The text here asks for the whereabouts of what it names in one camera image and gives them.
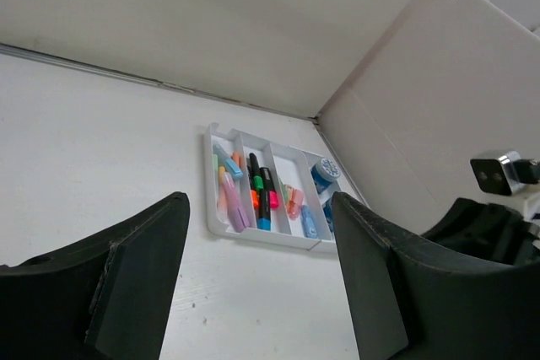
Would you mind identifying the pastel purple highlighter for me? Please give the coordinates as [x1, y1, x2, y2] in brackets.
[220, 171, 250, 233]

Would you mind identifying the black green highlighter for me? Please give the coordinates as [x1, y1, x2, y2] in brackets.
[249, 153, 264, 192]

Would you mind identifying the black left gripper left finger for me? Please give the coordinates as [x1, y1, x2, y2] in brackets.
[1, 192, 190, 359]

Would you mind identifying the blue tape roll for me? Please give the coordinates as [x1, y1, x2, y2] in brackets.
[310, 158, 341, 194]
[322, 199, 334, 233]

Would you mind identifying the black blue highlighter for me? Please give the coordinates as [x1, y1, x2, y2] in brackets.
[257, 189, 272, 231]

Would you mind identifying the pastel blue clear highlighter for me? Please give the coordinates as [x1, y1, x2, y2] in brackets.
[213, 143, 243, 180]

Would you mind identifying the pastel green clear highlighter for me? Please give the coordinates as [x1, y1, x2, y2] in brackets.
[213, 153, 219, 188]

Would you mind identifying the white divided organizer tray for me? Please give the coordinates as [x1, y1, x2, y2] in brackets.
[203, 123, 351, 254]

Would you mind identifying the pastel green short highlighter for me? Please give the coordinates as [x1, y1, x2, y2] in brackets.
[278, 177, 294, 206]

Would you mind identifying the black pink highlighter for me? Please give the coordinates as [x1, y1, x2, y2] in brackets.
[260, 167, 279, 210]

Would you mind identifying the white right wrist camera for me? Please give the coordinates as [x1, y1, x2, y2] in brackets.
[470, 149, 539, 219]

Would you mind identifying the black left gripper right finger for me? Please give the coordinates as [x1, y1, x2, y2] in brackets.
[332, 192, 515, 359]

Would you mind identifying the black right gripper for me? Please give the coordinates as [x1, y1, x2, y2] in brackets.
[423, 198, 539, 266]

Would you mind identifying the pastel pink highlighter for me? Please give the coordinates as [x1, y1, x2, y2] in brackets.
[290, 189, 304, 209]

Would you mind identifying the pastel orange clear highlighter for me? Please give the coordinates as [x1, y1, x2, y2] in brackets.
[231, 152, 241, 169]

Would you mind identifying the pastel orange short highlighter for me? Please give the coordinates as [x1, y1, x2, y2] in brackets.
[287, 200, 301, 220]

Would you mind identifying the pastel blue short highlighter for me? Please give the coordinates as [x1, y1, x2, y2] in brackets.
[300, 205, 319, 239]

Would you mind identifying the pastel yellow clear highlighter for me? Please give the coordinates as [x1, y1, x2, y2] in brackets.
[217, 166, 227, 212]

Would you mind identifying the black orange highlighter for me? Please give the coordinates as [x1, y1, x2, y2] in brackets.
[250, 189, 259, 219]

